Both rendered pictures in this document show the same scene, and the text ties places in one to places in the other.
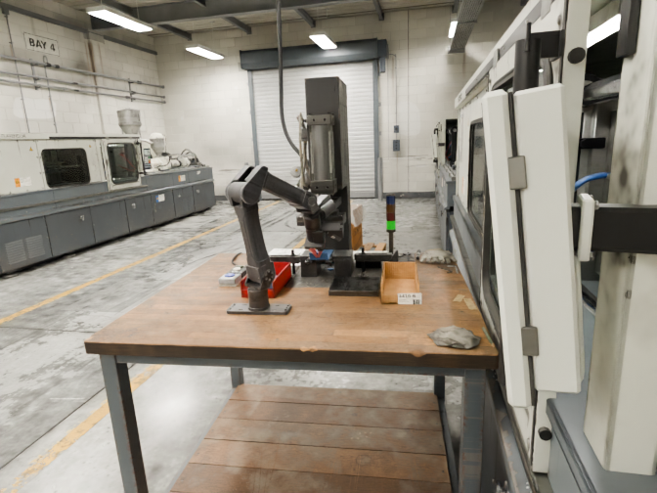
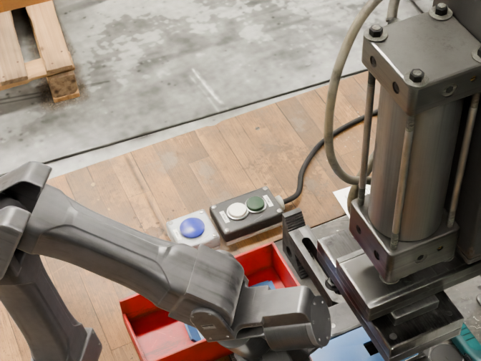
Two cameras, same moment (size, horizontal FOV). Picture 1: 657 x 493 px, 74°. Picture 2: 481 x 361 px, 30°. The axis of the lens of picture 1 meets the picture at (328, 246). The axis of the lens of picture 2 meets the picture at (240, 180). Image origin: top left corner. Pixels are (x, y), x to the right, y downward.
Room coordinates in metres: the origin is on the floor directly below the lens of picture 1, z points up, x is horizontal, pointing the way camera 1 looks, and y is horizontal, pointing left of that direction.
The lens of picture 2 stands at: (1.19, -0.44, 2.03)
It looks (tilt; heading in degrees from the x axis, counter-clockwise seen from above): 47 degrees down; 59
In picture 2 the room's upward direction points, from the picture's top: 3 degrees counter-clockwise
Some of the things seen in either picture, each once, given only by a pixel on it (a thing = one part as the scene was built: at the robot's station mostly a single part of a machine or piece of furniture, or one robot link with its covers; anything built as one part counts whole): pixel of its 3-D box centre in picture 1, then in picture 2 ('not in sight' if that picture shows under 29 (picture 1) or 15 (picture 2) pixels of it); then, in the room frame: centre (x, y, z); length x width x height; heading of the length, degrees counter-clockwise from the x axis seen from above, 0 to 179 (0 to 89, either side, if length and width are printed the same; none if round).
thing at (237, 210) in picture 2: not in sight; (237, 213); (1.68, 0.37, 0.93); 0.03 x 0.03 x 0.02
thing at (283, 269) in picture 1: (267, 278); (214, 311); (1.54, 0.23, 0.93); 0.25 x 0.12 x 0.06; 171
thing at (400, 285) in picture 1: (401, 282); not in sight; (1.43, -0.25, 0.93); 0.25 x 0.13 x 0.08; 171
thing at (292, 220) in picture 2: not in sight; (300, 243); (1.71, 0.25, 0.95); 0.06 x 0.03 x 0.09; 81
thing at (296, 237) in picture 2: (284, 261); (321, 273); (1.70, 0.18, 0.95); 0.15 x 0.03 x 0.10; 81
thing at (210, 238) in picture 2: (230, 283); (193, 240); (1.60, 0.38, 0.90); 0.07 x 0.07 x 0.06; 81
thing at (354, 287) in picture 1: (355, 286); not in sight; (1.48, -0.09, 0.91); 0.17 x 0.16 x 0.02; 81
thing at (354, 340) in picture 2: (322, 251); (355, 350); (1.64, 0.03, 1.00); 0.15 x 0.07 x 0.03; 171
